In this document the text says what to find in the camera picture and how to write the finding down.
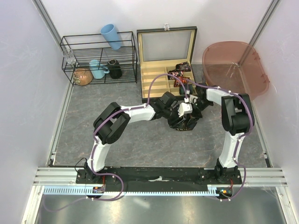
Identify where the dark pink patterned rolled tie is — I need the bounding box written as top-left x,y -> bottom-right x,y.
176,62 -> 191,72

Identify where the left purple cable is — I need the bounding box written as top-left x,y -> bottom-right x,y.
42,73 -> 190,212

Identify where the purple cable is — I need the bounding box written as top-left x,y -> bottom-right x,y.
42,73 -> 190,212
184,78 -> 255,202

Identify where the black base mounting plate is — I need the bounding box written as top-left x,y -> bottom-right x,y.
76,167 -> 242,191

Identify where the red patterned rolled tie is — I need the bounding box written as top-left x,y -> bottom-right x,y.
174,76 -> 188,87

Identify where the pink transparent plastic tub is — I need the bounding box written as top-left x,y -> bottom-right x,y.
202,41 -> 270,100

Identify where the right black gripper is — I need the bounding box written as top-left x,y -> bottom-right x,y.
185,100 -> 213,126

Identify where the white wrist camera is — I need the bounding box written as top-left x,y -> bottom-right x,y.
178,98 -> 192,118
189,95 -> 198,104

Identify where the dark green rolled tie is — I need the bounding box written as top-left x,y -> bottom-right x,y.
179,84 -> 194,95

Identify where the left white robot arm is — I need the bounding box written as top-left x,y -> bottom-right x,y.
84,91 -> 192,183

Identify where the brown round vase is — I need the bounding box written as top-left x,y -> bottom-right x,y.
73,68 -> 93,86

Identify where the dark floral necktie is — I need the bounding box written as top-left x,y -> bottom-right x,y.
171,114 -> 199,131

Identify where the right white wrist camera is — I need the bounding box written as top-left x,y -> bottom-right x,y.
189,95 -> 198,104

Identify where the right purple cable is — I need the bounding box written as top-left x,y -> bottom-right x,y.
184,78 -> 255,202

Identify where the black wire rack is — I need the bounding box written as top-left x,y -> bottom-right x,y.
60,31 -> 138,85

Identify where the light blue mug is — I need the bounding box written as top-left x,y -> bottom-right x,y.
89,60 -> 110,79

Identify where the clear glass cup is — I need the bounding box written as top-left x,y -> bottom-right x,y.
63,49 -> 76,65

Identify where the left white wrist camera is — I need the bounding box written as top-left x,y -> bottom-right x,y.
178,98 -> 192,118

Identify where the blue plastic cup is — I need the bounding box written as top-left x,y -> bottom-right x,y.
100,24 -> 122,50

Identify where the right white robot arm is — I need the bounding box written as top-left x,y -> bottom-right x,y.
193,84 -> 255,184

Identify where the black wooden tie box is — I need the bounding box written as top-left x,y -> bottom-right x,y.
136,26 -> 197,103

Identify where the black pink floral rolled tie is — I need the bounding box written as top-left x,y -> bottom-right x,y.
168,70 -> 184,80

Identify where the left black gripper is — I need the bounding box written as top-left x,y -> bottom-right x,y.
163,105 -> 185,130

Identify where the light blue cable duct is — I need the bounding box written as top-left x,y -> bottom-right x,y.
43,186 -> 232,196

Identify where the black ceramic jar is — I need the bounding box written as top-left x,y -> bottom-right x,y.
107,59 -> 122,79

